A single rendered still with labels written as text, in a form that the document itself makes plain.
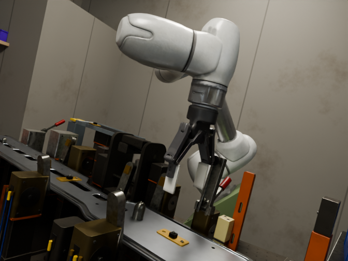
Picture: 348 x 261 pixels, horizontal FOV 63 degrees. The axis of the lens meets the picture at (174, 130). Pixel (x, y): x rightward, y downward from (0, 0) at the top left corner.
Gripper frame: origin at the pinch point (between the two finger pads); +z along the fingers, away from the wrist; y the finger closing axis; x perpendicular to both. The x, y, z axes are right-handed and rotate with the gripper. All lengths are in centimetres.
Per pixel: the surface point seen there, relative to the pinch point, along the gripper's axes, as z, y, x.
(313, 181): 17, -265, -10
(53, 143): 8, -12, -79
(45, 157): 4.0, 14.8, -39.7
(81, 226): 9.5, 23.5, -7.4
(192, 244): 14.0, -2.3, 4.7
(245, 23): -136, -236, -114
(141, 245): 14.0, 10.3, -1.4
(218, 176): -2.1, -14.6, 1.6
